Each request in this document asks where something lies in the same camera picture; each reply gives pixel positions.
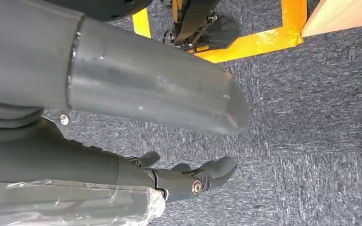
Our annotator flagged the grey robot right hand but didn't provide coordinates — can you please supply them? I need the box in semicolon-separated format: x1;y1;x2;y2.
0;0;251;203

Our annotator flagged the black robot foot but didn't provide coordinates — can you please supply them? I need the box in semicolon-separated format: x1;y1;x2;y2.
163;0;243;53

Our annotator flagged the yellow floor tape square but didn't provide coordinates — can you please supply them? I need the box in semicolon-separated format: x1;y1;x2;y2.
132;0;308;64

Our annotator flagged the clear plastic wrap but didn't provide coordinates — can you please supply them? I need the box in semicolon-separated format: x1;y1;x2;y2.
0;178;167;226

